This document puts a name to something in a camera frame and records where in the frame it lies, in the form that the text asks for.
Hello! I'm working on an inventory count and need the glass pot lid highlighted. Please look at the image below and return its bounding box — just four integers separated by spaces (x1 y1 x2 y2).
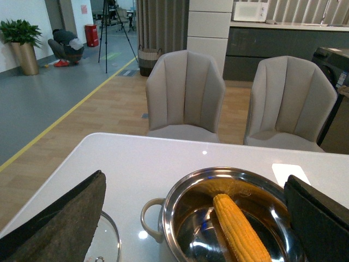
84 211 121 261

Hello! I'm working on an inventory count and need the left beige upholstered chair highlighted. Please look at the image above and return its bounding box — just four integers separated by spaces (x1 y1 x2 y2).
146 50 226 142

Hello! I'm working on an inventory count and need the woven laundry basket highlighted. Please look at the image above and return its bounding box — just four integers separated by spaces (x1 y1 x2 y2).
138 45 163 76

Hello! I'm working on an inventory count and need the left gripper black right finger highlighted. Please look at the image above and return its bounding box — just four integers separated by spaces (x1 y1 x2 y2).
284 175 348 261

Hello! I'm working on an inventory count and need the beige upholstered chair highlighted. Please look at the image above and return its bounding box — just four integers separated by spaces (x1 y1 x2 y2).
243 56 338 152
146 50 226 142

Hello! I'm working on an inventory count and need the grey curtain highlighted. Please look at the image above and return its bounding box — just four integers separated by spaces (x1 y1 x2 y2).
136 0 189 53

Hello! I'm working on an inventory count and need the red trash bin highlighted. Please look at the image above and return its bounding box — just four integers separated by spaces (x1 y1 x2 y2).
85 24 99 47

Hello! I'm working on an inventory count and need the black camera tripod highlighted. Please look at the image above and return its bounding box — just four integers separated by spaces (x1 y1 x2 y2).
98 0 138 73

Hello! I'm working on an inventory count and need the black washing machine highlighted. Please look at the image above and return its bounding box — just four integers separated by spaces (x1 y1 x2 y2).
311 47 348 145

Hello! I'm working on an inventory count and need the white microwave oven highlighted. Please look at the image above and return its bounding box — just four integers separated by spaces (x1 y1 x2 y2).
232 2 269 22

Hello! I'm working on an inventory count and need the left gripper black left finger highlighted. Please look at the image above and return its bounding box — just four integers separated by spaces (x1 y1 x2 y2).
1 170 106 261

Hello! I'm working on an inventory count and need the dark grey kitchen counter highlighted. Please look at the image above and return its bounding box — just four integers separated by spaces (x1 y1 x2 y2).
223 25 348 81

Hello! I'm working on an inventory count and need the right beige upholstered chair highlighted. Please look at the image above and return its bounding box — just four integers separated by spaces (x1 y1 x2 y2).
243 56 338 152

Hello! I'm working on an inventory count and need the yellow corn cob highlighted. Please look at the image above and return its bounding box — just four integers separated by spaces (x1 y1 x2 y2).
213 194 272 261

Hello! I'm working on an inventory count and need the potted green plant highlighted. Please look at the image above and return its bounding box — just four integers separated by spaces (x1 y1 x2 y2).
1 19 41 75

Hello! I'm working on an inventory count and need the person in grey clothes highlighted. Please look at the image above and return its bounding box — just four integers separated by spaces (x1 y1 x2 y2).
47 29 84 67

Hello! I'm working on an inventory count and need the cream steel cooking pot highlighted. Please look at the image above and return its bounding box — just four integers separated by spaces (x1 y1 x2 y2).
141 167 307 261

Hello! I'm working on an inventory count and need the white refrigerator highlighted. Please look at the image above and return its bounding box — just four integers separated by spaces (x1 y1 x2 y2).
186 0 233 74

